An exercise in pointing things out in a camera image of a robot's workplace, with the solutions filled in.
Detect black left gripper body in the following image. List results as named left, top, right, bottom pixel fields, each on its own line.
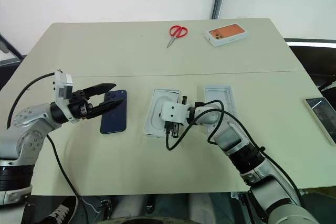
left=67, top=90, right=94, bottom=120

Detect black metal frame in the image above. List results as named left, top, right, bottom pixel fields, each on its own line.
left=0, top=33, right=26, bottom=91

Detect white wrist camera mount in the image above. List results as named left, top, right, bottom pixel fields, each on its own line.
left=159, top=100, right=188, bottom=125
left=52, top=70, right=79, bottom=124

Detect red handled scissors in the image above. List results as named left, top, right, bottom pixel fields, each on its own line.
left=166, top=25, right=189, bottom=49

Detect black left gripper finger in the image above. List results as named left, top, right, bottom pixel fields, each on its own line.
left=83, top=83, right=117, bottom=98
left=88, top=99, right=124, bottom=119

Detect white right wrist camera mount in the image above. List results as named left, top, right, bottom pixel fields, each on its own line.
left=159, top=100, right=188, bottom=125

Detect white box with orange phone print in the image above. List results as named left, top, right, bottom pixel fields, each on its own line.
left=204, top=23, right=250, bottom=48

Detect tablet with cream frame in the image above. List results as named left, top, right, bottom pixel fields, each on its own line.
left=304, top=97, right=336, bottom=146

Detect white phone box lid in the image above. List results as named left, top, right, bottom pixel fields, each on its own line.
left=203, top=84, right=239, bottom=133

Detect dark blue smartphone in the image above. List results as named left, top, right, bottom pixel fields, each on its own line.
left=100, top=89, right=128, bottom=135

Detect black and white shoe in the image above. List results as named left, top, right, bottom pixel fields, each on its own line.
left=38, top=196, right=79, bottom=224

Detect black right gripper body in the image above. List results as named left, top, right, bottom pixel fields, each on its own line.
left=164, top=121, right=181, bottom=138

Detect white phone box base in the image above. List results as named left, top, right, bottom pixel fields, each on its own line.
left=143, top=88, right=182, bottom=140

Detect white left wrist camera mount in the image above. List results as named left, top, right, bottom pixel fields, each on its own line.
left=52, top=70, right=79, bottom=124

